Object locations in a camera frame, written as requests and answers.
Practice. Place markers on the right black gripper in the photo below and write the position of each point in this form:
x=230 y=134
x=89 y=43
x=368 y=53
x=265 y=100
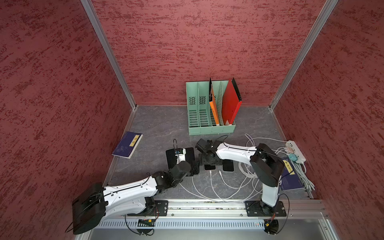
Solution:
x=202 y=160

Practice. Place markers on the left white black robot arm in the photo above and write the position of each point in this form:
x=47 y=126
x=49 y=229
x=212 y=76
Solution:
x=98 y=203

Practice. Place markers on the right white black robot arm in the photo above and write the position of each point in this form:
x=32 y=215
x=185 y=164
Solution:
x=266 y=164

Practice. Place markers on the black phone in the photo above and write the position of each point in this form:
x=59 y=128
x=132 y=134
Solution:
x=190 y=155
x=228 y=166
x=209 y=167
x=172 y=156

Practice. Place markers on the left purple book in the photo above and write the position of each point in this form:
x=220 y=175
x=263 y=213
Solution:
x=127 y=145

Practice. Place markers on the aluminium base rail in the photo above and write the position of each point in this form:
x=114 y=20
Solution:
x=304 y=217

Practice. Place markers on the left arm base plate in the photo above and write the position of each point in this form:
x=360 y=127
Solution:
x=160 y=209

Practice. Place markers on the orange folder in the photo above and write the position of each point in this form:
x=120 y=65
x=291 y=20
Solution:
x=212 y=102

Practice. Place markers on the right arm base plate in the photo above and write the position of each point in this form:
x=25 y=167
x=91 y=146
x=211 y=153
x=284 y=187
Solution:
x=260 y=209

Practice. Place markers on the right purple book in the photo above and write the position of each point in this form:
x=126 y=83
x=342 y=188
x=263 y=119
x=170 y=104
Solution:
x=290 y=179

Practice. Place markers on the green file organizer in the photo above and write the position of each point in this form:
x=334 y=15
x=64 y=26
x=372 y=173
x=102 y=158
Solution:
x=200 y=118

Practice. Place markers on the purple book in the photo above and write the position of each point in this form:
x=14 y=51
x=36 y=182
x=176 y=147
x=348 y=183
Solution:
x=290 y=179
x=127 y=145

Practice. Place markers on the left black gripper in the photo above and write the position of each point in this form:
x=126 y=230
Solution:
x=196 y=168

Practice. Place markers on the red folder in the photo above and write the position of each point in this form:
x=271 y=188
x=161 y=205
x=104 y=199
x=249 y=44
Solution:
x=231 y=102

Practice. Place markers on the grey patterned folder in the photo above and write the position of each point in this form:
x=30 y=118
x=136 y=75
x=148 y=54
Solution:
x=219 y=103

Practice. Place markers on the white power strip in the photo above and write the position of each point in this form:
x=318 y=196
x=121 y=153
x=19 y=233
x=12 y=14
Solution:
x=291 y=145

